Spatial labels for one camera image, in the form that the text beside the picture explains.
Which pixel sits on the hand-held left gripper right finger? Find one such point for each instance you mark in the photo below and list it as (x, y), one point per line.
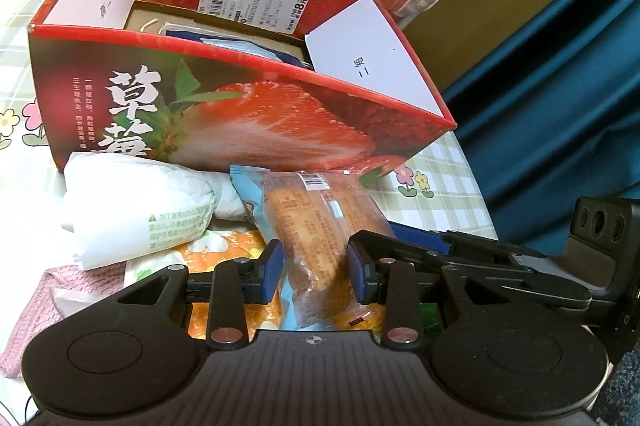
(357, 275)

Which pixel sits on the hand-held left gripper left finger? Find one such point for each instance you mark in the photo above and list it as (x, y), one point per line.
(271, 270)

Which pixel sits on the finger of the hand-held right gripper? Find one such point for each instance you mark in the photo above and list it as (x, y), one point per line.
(422, 240)
(420, 258)

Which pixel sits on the orange printed packet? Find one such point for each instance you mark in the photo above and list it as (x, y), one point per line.
(215, 251)

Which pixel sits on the clear bread packet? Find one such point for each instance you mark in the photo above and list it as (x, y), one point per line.
(312, 226)

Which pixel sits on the white plastic packet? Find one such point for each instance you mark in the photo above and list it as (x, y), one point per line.
(135, 206)

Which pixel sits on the red strawberry print cardboard box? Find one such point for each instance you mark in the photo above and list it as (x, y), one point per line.
(280, 116)

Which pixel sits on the pink knitted cloth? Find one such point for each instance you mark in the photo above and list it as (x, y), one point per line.
(30, 321)

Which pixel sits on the small green packet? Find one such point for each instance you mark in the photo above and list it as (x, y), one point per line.
(431, 313)

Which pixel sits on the green checked floral tablecloth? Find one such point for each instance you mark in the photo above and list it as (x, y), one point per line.
(450, 186)

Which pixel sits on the teal curtain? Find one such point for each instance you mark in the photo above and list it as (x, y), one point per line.
(560, 81)

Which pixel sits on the light blue face mask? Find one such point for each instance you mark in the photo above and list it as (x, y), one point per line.
(240, 49)

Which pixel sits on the items inside box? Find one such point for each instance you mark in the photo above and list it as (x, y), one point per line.
(182, 34)

